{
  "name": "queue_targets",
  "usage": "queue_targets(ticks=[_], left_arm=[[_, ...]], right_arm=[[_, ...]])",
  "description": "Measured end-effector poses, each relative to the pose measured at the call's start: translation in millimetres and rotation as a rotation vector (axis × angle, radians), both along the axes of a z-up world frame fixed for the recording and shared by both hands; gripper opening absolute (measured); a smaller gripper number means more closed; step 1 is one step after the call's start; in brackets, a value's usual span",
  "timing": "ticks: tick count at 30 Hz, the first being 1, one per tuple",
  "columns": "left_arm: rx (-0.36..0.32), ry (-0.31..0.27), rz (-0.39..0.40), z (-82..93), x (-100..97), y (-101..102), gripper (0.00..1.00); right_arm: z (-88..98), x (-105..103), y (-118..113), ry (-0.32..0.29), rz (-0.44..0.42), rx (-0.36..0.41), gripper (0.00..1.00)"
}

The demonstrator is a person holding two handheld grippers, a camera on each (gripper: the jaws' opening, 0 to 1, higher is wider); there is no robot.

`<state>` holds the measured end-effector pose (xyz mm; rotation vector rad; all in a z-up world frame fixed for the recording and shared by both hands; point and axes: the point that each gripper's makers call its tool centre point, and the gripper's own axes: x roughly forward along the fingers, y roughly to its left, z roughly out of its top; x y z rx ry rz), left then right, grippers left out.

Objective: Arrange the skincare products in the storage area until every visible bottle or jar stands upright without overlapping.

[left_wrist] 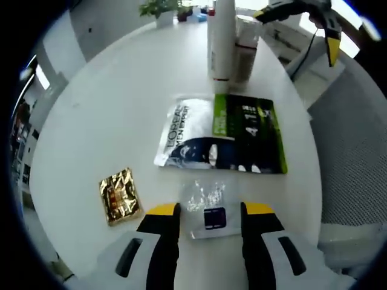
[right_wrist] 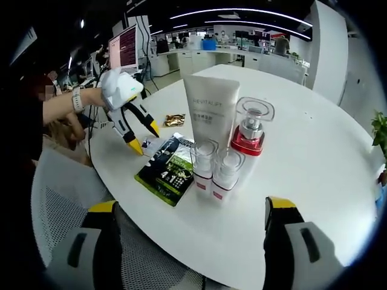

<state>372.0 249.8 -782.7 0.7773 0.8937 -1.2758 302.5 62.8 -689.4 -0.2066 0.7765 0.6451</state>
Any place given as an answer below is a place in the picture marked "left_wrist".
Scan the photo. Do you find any large white skincare tube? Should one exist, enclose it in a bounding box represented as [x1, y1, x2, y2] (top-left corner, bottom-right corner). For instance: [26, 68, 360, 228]
[206, 0, 238, 92]

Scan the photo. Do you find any clear skincare sachet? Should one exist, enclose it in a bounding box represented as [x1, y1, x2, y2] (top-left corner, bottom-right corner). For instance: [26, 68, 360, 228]
[180, 179, 243, 240]

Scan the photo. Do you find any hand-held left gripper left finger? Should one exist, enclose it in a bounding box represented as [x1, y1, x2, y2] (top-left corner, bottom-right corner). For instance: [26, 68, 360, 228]
[90, 202, 181, 290]

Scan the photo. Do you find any small plant red pot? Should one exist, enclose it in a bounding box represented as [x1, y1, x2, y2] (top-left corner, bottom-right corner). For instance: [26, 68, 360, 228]
[176, 3, 194, 22]

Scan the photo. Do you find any small white skincare bottle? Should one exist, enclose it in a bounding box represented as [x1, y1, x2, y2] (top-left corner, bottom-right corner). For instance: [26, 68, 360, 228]
[235, 16, 261, 86]

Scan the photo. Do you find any black cable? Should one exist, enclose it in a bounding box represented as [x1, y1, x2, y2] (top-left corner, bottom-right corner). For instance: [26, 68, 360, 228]
[290, 26, 319, 81]

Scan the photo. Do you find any green black skincare sachet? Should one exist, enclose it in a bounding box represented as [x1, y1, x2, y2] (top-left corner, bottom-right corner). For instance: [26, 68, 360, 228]
[153, 93, 288, 175]

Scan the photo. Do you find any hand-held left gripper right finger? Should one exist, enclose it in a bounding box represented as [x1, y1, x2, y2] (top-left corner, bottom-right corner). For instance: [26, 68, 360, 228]
[240, 201, 333, 290]

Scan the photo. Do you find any gold skincare sachet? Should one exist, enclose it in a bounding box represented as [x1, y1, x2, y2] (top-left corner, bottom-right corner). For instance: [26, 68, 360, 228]
[98, 166, 144, 228]

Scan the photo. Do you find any green plant white pot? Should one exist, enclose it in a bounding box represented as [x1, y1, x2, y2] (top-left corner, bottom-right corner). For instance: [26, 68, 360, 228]
[138, 0, 180, 28]

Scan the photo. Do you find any blue tissue pack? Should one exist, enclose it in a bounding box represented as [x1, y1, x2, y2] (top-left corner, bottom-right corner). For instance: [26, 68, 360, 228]
[192, 5, 209, 24]

